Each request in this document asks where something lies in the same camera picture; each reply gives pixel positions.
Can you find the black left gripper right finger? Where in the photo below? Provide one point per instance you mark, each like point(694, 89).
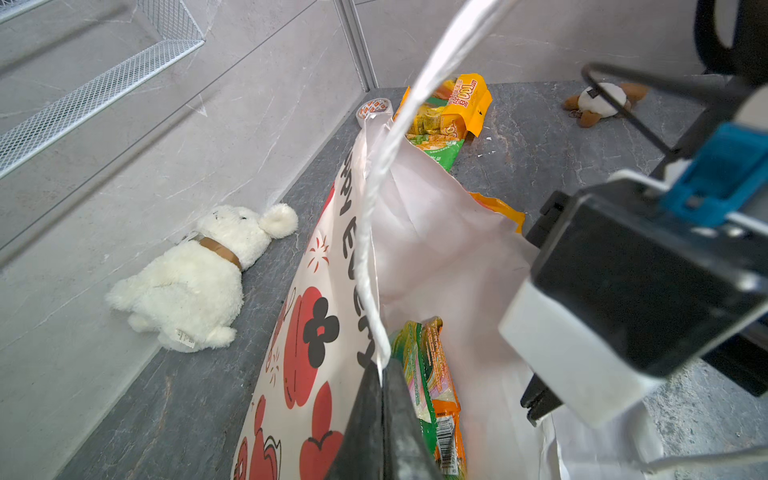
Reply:
point(405, 454)

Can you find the orange yellow snack bag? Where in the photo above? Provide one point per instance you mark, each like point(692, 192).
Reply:
point(500, 207)

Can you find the white tape roll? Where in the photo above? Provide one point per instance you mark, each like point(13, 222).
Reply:
point(373, 107)

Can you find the orange snack bag in bag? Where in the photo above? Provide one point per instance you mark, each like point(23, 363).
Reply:
point(443, 434)

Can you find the green corn chip bag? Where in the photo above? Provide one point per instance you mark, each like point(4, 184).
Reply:
point(441, 153)

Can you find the large yellow snack bag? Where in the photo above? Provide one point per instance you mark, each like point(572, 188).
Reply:
point(457, 108)

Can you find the small brown white plush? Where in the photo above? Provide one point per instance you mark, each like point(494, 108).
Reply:
point(589, 107)

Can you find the white plush bear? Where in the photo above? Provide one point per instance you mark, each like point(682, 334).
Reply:
point(190, 295)

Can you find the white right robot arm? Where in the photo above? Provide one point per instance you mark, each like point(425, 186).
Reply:
point(678, 116)

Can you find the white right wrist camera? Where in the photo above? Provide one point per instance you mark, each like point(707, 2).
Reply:
point(640, 276)

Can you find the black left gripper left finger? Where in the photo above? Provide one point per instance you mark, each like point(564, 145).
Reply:
point(361, 453)

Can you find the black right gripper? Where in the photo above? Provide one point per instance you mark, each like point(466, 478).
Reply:
point(538, 399)

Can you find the strawberry print paper bag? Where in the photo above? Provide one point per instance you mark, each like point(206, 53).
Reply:
point(407, 241)

